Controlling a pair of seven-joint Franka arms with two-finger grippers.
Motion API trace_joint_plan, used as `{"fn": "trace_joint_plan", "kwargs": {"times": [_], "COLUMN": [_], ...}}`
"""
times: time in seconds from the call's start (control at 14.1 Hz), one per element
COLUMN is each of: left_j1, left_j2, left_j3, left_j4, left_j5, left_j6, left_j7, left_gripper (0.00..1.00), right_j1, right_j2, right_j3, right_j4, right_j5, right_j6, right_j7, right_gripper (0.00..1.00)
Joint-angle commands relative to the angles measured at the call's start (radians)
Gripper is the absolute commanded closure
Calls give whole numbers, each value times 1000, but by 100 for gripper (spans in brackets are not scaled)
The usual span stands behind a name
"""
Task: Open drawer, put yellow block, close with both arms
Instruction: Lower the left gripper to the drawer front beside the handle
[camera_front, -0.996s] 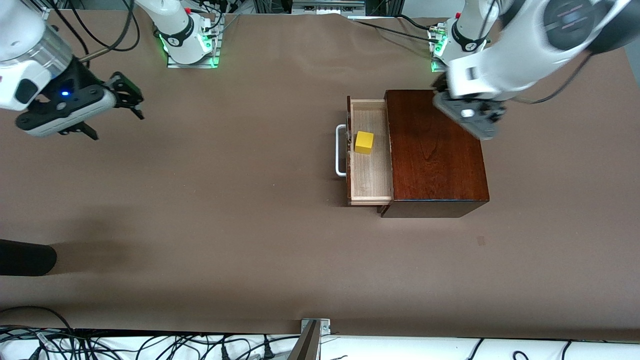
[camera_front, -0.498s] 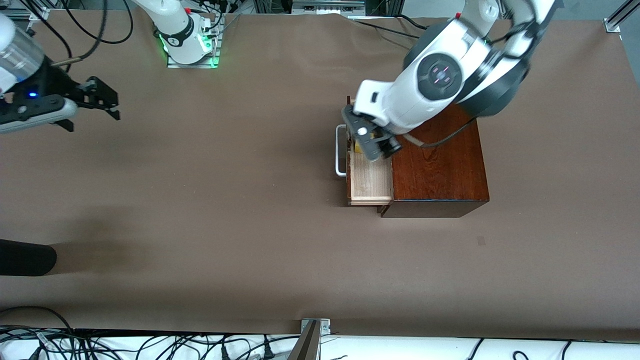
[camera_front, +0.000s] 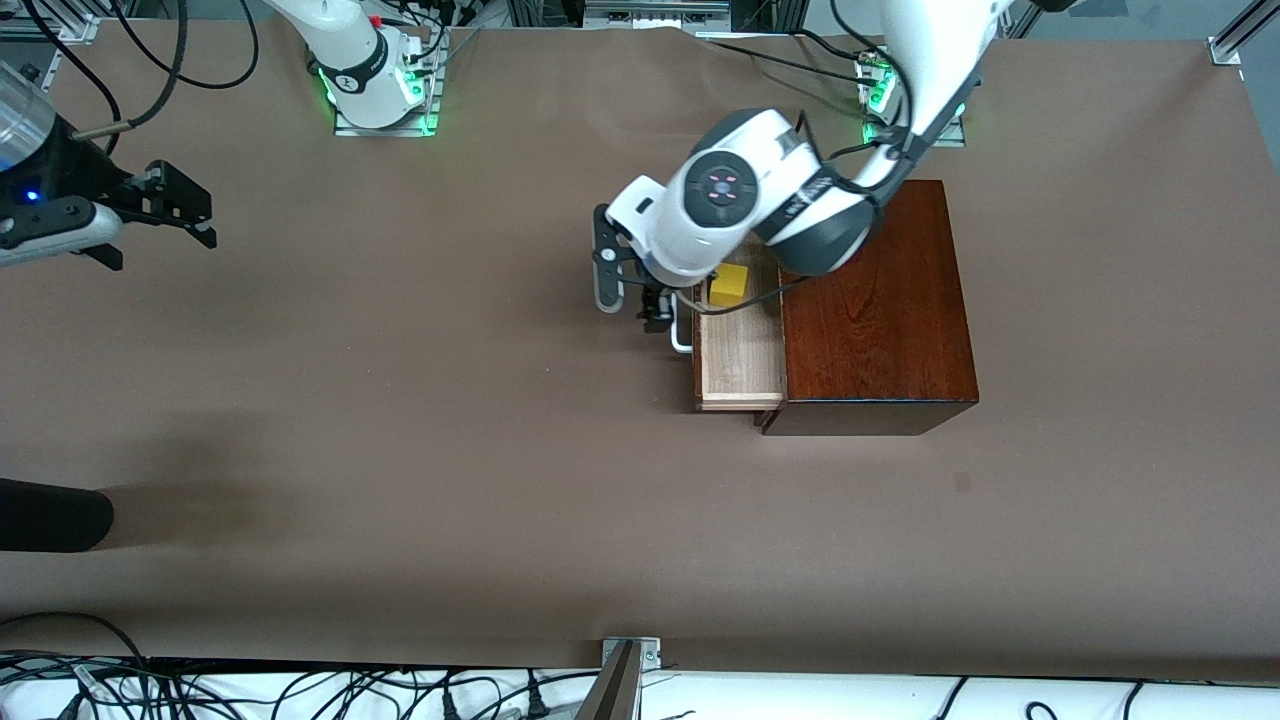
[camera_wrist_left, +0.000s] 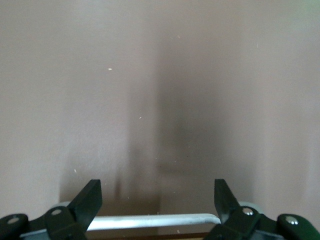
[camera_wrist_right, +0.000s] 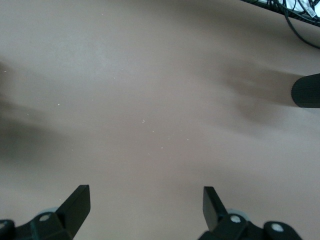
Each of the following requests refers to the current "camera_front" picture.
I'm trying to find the yellow block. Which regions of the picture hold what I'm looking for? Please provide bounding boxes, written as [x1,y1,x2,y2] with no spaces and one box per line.
[708,263,750,309]

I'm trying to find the wooden drawer with white handle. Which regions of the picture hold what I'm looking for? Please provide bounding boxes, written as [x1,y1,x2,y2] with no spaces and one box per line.
[670,262,788,413]

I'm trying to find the dark wooden cabinet box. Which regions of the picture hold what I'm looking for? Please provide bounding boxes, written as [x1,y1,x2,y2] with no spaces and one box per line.
[757,179,981,437]

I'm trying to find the paper table cover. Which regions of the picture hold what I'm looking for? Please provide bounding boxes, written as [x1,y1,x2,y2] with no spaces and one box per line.
[0,20,1280,683]

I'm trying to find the black cylinder object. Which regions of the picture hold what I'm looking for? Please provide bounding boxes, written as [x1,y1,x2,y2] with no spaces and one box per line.
[0,478,115,553]

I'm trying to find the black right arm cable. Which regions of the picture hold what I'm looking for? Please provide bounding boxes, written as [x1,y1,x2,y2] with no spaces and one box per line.
[20,0,261,143]

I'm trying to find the metal table corner bracket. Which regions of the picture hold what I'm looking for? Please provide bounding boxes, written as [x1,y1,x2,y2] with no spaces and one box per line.
[0,15,101,43]
[1208,0,1280,67]

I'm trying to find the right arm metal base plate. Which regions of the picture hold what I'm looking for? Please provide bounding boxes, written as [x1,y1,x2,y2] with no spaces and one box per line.
[333,30,442,138]

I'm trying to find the black base cable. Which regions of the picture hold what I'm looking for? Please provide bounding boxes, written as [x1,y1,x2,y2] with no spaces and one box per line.
[698,28,889,87]

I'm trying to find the aluminium frame rail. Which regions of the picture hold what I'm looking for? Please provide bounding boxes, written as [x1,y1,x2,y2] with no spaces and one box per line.
[583,0,731,31]

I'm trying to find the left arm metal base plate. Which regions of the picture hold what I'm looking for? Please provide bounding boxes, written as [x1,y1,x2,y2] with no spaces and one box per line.
[860,50,968,148]

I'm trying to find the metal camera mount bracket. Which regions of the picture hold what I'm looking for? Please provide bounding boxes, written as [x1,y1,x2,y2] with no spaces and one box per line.
[575,637,663,720]

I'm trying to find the tangled black cables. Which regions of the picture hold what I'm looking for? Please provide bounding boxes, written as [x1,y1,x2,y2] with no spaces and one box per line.
[0,612,601,720]

